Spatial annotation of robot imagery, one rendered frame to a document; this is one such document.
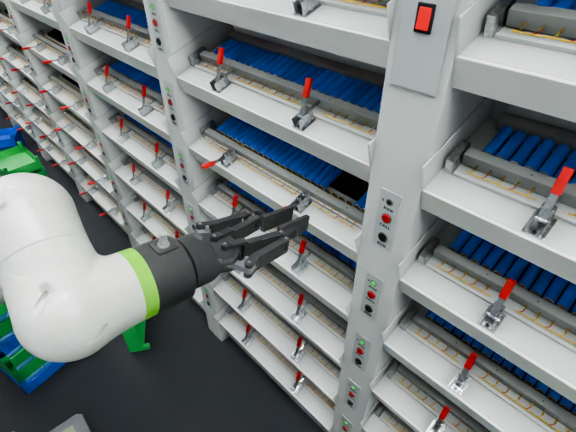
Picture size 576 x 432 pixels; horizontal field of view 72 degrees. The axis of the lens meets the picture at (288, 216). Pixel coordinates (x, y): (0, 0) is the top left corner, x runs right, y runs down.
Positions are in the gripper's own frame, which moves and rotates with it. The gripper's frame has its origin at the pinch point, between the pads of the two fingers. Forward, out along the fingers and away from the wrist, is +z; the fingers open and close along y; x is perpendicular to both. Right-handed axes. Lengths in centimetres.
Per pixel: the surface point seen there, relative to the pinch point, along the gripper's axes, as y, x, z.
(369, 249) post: -9.1, 6.3, 14.8
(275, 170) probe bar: 22.5, 3.8, 19.4
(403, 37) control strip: -8.9, -31.0, 7.3
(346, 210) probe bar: 0.6, 3.9, 19.3
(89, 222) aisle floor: 173, 102, 26
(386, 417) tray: -20, 64, 32
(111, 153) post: 124, 39, 22
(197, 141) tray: 53, 7, 18
